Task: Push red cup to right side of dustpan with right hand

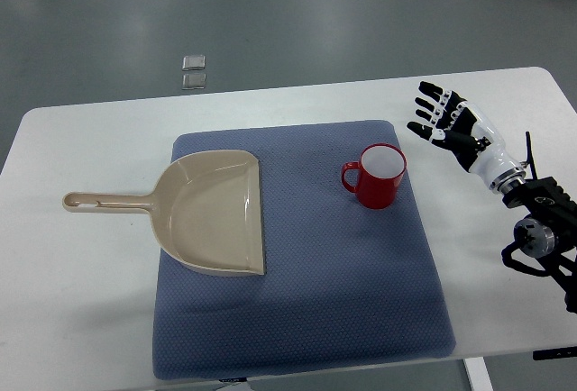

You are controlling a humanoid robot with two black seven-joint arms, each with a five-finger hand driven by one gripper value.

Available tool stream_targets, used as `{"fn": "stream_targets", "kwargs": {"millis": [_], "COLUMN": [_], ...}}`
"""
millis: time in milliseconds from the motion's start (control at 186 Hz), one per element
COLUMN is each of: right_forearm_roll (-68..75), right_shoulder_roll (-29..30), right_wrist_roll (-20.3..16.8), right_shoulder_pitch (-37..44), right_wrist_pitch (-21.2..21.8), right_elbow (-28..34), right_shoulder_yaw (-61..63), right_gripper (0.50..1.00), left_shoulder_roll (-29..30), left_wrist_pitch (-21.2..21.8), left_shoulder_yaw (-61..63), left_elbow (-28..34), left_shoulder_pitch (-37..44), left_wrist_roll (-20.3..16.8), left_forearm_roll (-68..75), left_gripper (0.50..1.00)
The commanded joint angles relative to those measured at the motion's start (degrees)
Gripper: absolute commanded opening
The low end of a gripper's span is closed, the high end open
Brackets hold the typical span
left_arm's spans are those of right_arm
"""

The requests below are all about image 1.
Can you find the red cup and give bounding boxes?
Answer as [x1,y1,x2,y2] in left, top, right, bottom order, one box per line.
[341,143,407,210]

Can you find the blue textured mat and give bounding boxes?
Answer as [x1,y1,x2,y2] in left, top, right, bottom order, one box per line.
[152,120,455,380]

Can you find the metal floor plate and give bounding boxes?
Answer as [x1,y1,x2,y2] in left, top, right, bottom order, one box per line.
[182,73,206,90]
[182,54,206,71]

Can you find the upper metal floor plate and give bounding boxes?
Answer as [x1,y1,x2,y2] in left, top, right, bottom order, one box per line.
[182,54,206,71]

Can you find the beige plastic dustpan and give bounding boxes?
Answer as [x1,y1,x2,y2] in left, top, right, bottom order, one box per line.
[62,150,265,277]

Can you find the black table control panel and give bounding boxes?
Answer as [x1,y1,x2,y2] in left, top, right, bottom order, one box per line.
[532,347,577,361]

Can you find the lower metal floor plate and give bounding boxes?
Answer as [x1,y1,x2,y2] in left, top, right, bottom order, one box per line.
[182,73,206,90]

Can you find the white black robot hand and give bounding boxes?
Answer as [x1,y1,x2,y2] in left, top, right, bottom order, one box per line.
[408,81,526,195]

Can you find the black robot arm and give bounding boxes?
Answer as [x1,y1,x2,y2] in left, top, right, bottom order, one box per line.
[496,132,576,313]

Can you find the white table leg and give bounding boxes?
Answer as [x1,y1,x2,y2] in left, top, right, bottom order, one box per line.
[463,357,493,391]

